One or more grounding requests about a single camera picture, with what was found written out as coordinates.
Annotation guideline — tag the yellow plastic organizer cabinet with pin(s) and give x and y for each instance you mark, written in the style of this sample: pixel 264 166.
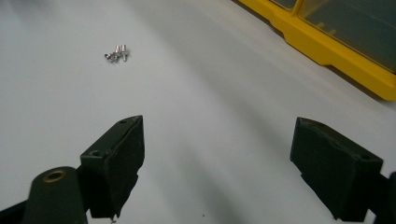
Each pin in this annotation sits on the yellow plastic organizer cabinet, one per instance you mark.
pixel 327 46

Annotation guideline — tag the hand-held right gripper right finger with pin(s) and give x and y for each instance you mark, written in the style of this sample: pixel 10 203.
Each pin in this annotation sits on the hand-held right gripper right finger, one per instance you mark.
pixel 336 168

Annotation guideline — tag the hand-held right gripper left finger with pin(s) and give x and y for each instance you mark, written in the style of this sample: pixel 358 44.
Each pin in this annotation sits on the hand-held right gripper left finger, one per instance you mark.
pixel 115 161

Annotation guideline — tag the cluster of small silver screws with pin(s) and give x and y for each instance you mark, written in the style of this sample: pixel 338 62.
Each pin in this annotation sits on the cluster of small silver screws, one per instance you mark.
pixel 115 56

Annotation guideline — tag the set of clear organizer drawers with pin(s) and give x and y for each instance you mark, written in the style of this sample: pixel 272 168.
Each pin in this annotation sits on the set of clear organizer drawers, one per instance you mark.
pixel 358 31

